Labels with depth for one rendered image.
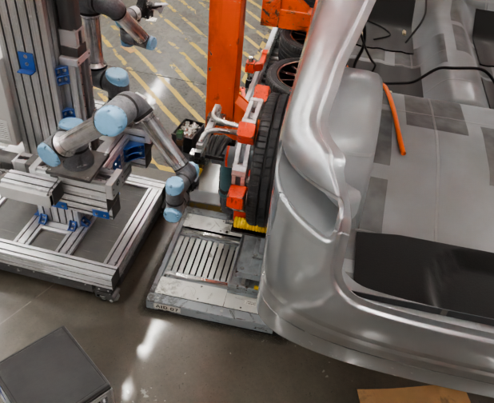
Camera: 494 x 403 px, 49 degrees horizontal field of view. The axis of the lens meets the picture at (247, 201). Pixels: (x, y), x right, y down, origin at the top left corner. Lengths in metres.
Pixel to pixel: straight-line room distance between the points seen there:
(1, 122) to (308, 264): 1.84
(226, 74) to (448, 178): 1.26
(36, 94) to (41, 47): 0.26
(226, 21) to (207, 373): 1.76
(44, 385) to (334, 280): 1.38
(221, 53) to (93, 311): 1.55
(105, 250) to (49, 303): 0.41
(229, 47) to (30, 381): 1.82
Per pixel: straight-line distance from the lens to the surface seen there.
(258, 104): 2.59
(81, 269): 3.01
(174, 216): 2.32
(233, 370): 2.87
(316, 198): 1.61
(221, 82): 3.01
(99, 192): 2.69
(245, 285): 2.98
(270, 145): 2.36
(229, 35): 2.88
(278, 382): 2.86
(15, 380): 2.55
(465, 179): 2.59
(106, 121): 2.18
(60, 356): 2.57
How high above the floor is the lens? 2.44
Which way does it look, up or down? 41 degrees down
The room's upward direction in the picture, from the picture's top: 6 degrees clockwise
